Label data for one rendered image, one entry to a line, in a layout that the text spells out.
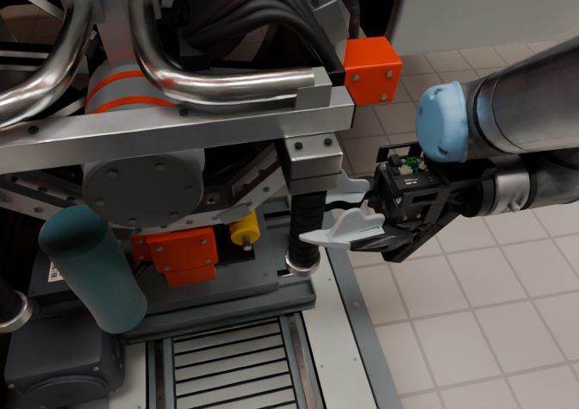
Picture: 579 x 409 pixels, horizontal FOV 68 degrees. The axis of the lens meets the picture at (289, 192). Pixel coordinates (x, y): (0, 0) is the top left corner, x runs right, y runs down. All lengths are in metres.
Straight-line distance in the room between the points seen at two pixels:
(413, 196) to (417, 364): 0.94
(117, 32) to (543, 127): 0.44
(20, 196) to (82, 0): 0.34
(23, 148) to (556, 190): 0.53
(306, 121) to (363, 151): 1.40
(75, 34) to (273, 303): 0.87
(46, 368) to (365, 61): 0.77
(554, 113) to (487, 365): 1.14
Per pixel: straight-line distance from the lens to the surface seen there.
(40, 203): 0.75
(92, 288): 0.70
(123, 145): 0.39
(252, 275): 1.14
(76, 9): 0.49
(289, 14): 0.40
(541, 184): 0.55
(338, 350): 1.23
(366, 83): 0.64
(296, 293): 1.21
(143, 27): 0.44
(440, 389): 1.34
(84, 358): 0.93
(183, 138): 0.38
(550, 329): 1.56
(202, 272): 0.91
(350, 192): 0.50
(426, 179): 0.46
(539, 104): 0.34
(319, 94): 0.38
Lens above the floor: 1.22
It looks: 50 degrees down
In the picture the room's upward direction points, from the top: 3 degrees clockwise
